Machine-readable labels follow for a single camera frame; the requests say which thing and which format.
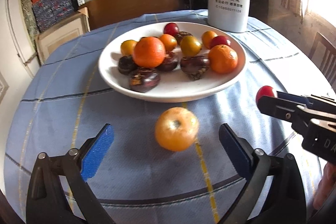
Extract red plum front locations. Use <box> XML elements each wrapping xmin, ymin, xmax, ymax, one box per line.
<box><xmin>210</xmin><ymin>35</ymin><xmax>231</xmax><ymax>49</ymax></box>

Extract small orange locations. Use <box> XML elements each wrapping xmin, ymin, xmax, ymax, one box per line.
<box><xmin>159</xmin><ymin>34</ymin><xmax>177</xmax><ymax>52</ymax></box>
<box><xmin>120</xmin><ymin>40</ymin><xmax>137</xmax><ymax>56</ymax></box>

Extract small orange back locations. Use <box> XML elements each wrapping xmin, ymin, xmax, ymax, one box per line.
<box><xmin>120</xmin><ymin>40</ymin><xmax>137</xmax><ymax>56</ymax></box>

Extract yellow orange fruit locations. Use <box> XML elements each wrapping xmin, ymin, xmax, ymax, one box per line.
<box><xmin>180</xmin><ymin>36</ymin><xmax>202</xmax><ymax>57</ymax></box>

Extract wooden chair back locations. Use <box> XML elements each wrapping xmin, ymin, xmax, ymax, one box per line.
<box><xmin>80</xmin><ymin>0</ymin><xmax>189</xmax><ymax>30</ymax></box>

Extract stacked patterned boxes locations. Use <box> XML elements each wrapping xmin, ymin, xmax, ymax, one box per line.
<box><xmin>31</xmin><ymin>0</ymin><xmax>78</xmax><ymax>32</ymax></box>

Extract wooden chair right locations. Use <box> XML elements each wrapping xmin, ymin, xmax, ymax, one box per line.
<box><xmin>308</xmin><ymin>32</ymin><xmax>335</xmax><ymax>86</ymax></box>

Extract large pale orange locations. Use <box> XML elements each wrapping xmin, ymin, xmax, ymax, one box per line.
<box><xmin>154</xmin><ymin>107</ymin><xmax>199</xmax><ymax>152</ymax></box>

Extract large bumpy orange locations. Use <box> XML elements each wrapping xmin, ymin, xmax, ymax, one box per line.
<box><xmin>208</xmin><ymin>44</ymin><xmax>238</xmax><ymax>74</ymax></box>

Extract dark water chestnut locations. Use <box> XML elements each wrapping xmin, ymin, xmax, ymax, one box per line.
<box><xmin>180</xmin><ymin>55</ymin><xmax>210</xmax><ymax>81</ymax></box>
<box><xmin>174</xmin><ymin>31</ymin><xmax>192</xmax><ymax>45</ymax></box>
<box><xmin>156</xmin><ymin>52</ymin><xmax>178</xmax><ymax>72</ymax></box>
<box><xmin>129</xmin><ymin>68</ymin><xmax>161</xmax><ymax>93</ymax></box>
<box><xmin>117</xmin><ymin>55</ymin><xmax>138</xmax><ymax>75</ymax></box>

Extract white oval plate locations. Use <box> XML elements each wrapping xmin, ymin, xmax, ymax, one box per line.
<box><xmin>98</xmin><ymin>22</ymin><xmax>246</xmax><ymax>102</ymax></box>

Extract person right hand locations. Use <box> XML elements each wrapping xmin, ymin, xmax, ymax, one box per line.
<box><xmin>313</xmin><ymin>162</ymin><xmax>336</xmax><ymax>210</ymax></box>

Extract blue checked tablecloth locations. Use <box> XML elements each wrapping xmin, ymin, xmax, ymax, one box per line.
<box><xmin>4</xmin><ymin>10</ymin><xmax>335</xmax><ymax>223</ymax></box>

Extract red plum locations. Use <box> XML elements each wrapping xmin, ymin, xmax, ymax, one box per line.
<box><xmin>256</xmin><ymin>85</ymin><xmax>277</xmax><ymax>103</ymax></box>
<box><xmin>210</xmin><ymin>35</ymin><xmax>231</xmax><ymax>49</ymax></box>
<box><xmin>163</xmin><ymin>22</ymin><xmax>179</xmax><ymax>37</ymax></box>

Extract dark water chestnut front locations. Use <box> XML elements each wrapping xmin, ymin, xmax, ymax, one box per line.
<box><xmin>180</xmin><ymin>55</ymin><xmax>210</xmax><ymax>81</ymax></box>

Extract wooden chair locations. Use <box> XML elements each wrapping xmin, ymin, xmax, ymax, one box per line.
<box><xmin>80</xmin><ymin>0</ymin><xmax>189</xmax><ymax>30</ymax></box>
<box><xmin>308</xmin><ymin>32</ymin><xmax>335</xmax><ymax>86</ymax></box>

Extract dark water chestnut top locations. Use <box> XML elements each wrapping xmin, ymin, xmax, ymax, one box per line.
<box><xmin>174</xmin><ymin>31</ymin><xmax>192</xmax><ymax>45</ymax></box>

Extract small orange fruit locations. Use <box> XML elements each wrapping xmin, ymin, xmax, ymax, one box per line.
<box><xmin>202</xmin><ymin>31</ymin><xmax>218</xmax><ymax>49</ymax></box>

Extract large smooth orange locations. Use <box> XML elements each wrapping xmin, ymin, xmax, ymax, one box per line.
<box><xmin>132</xmin><ymin>37</ymin><xmax>166</xmax><ymax>68</ymax></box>

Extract dark water chestnut back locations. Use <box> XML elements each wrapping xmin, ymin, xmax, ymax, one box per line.
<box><xmin>129</xmin><ymin>68</ymin><xmax>161</xmax><ymax>93</ymax></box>

